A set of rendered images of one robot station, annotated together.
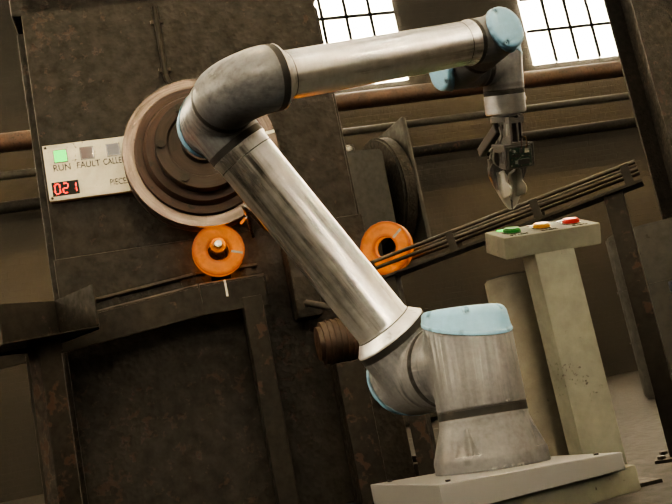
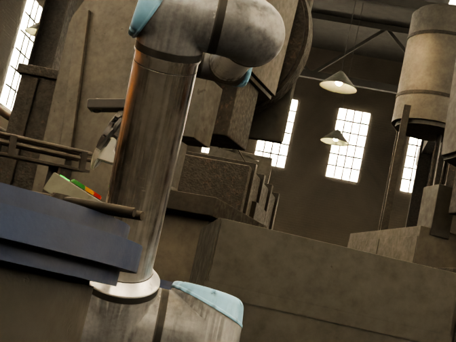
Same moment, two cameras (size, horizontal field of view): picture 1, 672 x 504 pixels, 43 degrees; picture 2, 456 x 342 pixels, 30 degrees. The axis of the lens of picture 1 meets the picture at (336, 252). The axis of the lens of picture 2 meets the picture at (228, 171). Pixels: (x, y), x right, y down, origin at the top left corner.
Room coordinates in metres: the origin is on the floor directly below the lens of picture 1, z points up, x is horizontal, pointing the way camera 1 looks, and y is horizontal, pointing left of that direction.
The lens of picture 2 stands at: (0.87, 1.39, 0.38)
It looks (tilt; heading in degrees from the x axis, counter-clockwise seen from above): 9 degrees up; 291
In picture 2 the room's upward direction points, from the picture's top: 13 degrees clockwise
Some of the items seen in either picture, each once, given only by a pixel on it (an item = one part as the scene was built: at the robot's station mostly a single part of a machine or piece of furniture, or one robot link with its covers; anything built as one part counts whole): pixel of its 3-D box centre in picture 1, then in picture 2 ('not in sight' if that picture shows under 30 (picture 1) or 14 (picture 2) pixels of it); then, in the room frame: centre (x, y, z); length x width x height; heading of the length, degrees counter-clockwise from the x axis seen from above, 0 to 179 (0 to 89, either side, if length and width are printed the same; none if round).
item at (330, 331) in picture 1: (368, 407); not in sight; (2.48, 0.00, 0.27); 0.22 x 0.13 x 0.53; 103
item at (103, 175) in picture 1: (89, 169); not in sight; (2.57, 0.70, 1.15); 0.26 x 0.02 x 0.18; 103
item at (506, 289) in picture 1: (531, 380); not in sight; (2.12, -0.40, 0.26); 0.12 x 0.12 x 0.52
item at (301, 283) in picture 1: (301, 280); not in sight; (2.60, 0.12, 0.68); 0.11 x 0.08 x 0.24; 13
